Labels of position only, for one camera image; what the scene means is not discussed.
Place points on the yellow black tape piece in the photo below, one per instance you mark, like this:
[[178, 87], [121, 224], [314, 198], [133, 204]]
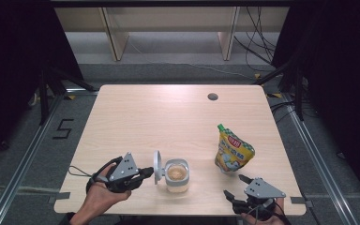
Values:
[[71, 97], [275, 95], [258, 75]]

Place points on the yellow green spouted pouch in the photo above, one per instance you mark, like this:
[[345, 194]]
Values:
[[232, 151]]

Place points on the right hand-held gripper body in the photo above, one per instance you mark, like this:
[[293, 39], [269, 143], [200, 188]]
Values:
[[262, 189]]

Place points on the person's left hand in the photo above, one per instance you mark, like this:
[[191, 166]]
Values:
[[103, 197]]

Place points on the person's right hand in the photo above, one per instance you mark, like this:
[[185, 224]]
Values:
[[262, 221]]

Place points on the black curtain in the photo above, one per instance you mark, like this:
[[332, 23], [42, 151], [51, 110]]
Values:
[[12, 62], [340, 78]]

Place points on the metal floor rail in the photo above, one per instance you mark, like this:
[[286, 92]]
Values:
[[28, 156], [318, 156]]

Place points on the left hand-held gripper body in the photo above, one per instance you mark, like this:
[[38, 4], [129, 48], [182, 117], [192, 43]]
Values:
[[125, 168]]

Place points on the black tripod stand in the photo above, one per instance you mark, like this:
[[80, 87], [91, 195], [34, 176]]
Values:
[[299, 93], [43, 93]]

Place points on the pale wooden furniture frame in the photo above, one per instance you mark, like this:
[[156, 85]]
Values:
[[118, 34]]

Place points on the grey round table grommet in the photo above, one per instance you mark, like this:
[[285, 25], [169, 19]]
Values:
[[212, 96]]

